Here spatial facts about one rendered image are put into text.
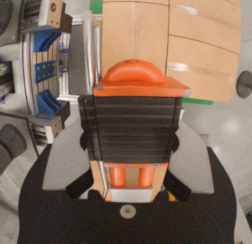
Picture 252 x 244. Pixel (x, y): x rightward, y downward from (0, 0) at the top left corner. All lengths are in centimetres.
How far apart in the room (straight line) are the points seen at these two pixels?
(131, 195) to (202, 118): 166
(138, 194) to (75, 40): 121
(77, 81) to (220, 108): 175
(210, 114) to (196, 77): 98
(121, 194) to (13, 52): 61
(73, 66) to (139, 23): 71
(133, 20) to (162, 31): 18
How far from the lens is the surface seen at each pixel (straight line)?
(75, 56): 125
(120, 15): 85
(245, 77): 203
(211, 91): 103
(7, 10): 51
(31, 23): 50
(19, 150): 60
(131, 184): 20
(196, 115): 174
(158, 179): 73
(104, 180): 17
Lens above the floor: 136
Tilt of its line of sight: 62 degrees down
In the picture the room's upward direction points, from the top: 175 degrees counter-clockwise
